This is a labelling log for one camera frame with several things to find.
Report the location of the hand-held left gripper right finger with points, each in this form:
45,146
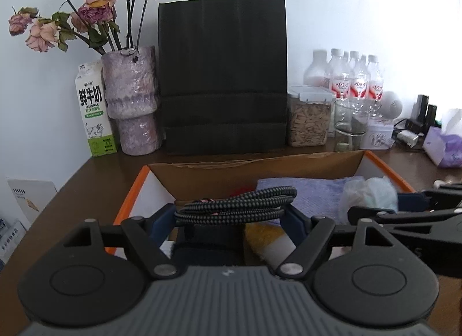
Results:
292,224

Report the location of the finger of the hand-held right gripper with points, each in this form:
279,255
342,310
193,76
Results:
397,216
409,201

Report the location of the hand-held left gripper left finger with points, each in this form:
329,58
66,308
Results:
162,218

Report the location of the white yellow alpaca plush toy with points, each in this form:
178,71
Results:
265,236

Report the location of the clear plastic bag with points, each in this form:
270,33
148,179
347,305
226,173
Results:
368,193

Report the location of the purple blue cloth pouch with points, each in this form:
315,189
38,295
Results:
317,195

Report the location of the red orange cardboard box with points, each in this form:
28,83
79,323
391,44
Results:
216,180

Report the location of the purple tissue pack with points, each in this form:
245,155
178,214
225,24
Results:
445,144

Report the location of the white tin box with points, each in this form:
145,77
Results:
377,135

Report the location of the black desktop gadget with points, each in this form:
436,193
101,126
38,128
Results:
422,112

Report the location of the clear glass cup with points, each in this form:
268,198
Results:
350,126

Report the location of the white round device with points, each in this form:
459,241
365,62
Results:
392,105

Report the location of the purple textured vase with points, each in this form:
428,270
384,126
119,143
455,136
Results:
133,105

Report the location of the white green milk carton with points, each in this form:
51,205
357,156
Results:
94,112

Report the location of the white desk calendar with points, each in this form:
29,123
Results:
32,200

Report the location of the pack of water bottles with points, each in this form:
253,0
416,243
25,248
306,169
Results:
350,83

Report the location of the black paper bag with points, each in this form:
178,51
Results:
223,76

